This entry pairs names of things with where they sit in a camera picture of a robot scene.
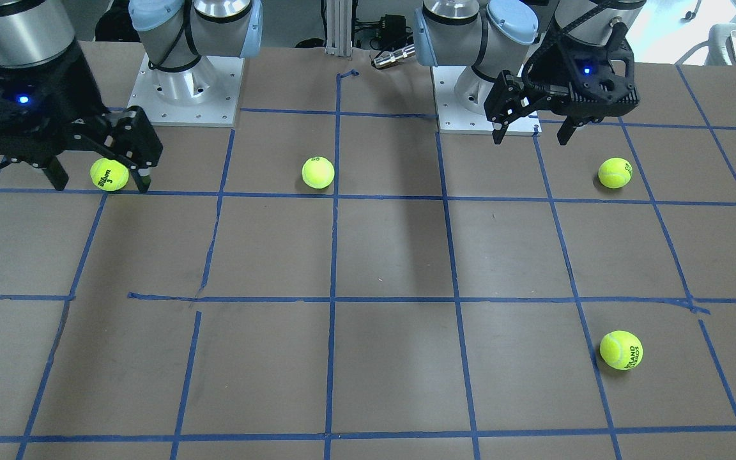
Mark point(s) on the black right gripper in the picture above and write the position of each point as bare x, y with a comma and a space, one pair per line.
550, 70

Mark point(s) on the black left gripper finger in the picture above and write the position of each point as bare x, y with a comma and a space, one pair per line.
509, 100
567, 129

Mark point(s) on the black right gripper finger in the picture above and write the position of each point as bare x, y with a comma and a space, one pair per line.
126, 136
56, 172

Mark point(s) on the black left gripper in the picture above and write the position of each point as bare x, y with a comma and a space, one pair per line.
69, 82

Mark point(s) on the Wilson tennis ball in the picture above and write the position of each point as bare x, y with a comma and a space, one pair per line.
109, 175

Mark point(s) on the tennis ball near base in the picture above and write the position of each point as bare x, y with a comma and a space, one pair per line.
615, 173

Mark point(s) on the centre tennis ball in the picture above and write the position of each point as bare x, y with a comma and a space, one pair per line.
318, 172

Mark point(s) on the tennis ball front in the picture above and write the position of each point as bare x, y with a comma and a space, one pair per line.
621, 350

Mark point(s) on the silver connector plug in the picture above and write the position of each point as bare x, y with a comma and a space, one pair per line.
389, 58

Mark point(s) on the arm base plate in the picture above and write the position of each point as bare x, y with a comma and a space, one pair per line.
459, 95
205, 96

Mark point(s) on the aluminium frame post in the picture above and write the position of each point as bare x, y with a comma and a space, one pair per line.
339, 28

